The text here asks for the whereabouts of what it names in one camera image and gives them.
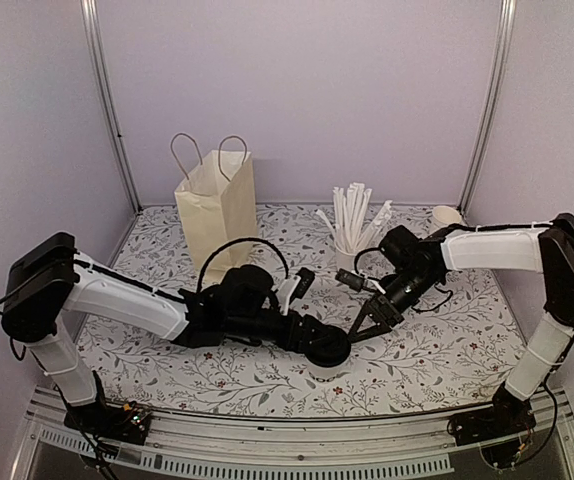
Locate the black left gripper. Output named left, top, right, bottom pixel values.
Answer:
left=226, top=309, right=336, bottom=355

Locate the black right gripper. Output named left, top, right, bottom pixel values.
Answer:
left=349, top=267, right=441, bottom=343

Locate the black plastic cup lid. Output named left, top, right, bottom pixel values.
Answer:
left=304, top=326, right=351, bottom=368

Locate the white paper cup corner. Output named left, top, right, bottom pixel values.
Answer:
left=428, top=205, right=463, bottom=234

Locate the white paper coffee cup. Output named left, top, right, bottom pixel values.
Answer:
left=307, top=362, right=349, bottom=384

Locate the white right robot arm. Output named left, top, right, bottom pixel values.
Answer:
left=349, top=212, right=574, bottom=439

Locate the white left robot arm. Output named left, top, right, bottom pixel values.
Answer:
left=0, top=232, right=315, bottom=434

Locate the white cup holding straws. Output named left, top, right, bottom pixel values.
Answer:
left=334, top=241, right=365, bottom=271

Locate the bundle of white wrapped straws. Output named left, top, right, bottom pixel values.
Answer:
left=315, top=182, right=393, bottom=254

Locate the floral patterned table mat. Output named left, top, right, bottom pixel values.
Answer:
left=77, top=204, right=524, bottom=418

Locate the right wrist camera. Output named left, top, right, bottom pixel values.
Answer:
left=335, top=269, right=385, bottom=294

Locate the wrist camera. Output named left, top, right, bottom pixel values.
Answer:
left=276, top=267, right=315, bottom=316
left=335, top=269, right=385, bottom=294

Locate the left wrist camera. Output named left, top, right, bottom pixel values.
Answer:
left=276, top=267, right=315, bottom=316

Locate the front aluminium rail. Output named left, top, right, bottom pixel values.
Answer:
left=13, top=388, right=574, bottom=479

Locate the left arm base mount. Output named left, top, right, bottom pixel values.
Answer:
left=61, top=378, right=151, bottom=445

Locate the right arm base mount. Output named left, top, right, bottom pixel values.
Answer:
left=447, top=384, right=536, bottom=469

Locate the right aluminium frame post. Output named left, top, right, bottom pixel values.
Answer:
left=458, top=0, right=517, bottom=216

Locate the aluminium frame post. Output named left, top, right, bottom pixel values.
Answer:
left=458, top=0, right=517, bottom=216
left=80, top=0, right=143, bottom=214

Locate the left aluminium frame post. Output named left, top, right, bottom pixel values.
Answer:
left=80, top=0, right=143, bottom=214

